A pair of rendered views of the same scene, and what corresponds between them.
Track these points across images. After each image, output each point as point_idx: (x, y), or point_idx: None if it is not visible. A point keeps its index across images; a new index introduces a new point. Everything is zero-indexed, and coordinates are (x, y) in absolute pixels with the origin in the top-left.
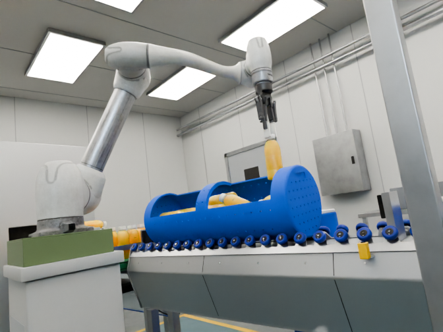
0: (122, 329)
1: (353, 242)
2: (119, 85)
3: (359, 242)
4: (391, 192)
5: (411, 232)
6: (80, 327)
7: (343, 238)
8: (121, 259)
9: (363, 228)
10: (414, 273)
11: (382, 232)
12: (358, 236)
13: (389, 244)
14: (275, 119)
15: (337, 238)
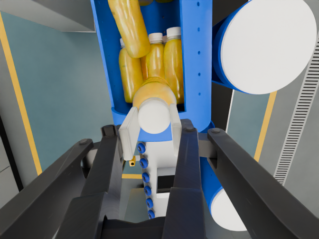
0: (28, 0)
1: (160, 143)
2: None
3: (143, 156)
4: (164, 197)
5: (145, 188)
6: None
7: (138, 150)
8: None
9: (143, 165)
10: (142, 171)
11: (143, 174)
12: (140, 160)
13: (144, 171)
14: (209, 158)
15: (137, 146)
